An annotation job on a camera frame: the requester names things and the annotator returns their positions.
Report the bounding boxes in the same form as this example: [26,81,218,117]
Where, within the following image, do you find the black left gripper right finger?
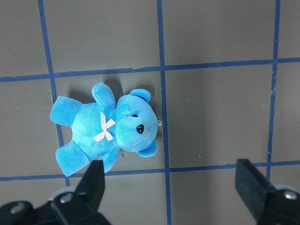
[235,159,300,225]

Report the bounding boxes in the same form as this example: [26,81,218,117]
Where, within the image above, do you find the blue teddy bear plush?
[50,82,158,176]

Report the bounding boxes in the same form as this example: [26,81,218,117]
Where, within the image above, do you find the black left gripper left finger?
[0,160,110,225]

